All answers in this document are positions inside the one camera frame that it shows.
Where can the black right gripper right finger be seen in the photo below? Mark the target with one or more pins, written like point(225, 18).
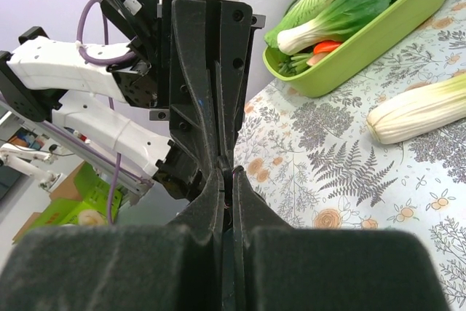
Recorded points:
point(278, 267)

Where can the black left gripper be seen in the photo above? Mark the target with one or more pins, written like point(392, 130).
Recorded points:
point(202, 32)

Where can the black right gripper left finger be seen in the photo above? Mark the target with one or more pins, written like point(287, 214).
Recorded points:
point(144, 267)

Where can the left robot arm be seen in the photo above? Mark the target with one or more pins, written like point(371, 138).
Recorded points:
point(169, 99)

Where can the floral table mat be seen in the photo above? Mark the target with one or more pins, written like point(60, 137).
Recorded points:
point(316, 164)

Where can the red pepper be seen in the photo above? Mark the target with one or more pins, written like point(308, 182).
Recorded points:
point(326, 46)

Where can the green plastic basket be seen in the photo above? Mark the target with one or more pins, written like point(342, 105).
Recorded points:
point(380, 35)

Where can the green bok choy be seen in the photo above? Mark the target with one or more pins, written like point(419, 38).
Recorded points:
point(337, 22)

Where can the celery stalk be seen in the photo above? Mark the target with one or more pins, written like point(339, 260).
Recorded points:
point(418, 111)

